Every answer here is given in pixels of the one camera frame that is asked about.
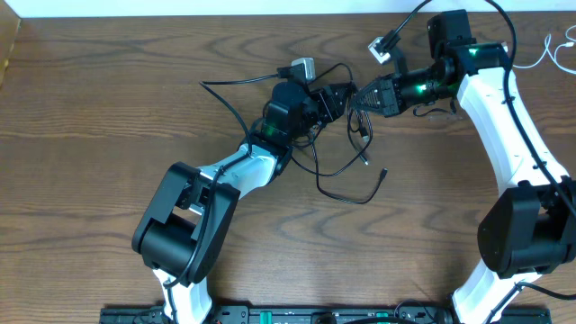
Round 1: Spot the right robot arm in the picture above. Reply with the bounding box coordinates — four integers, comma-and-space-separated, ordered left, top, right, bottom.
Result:
352, 10, 575, 323

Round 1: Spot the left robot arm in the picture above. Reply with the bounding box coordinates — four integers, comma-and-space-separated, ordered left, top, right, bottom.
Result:
131, 80, 355, 323

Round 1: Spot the white cable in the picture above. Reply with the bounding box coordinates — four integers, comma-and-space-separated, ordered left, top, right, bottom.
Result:
512, 24, 576, 76

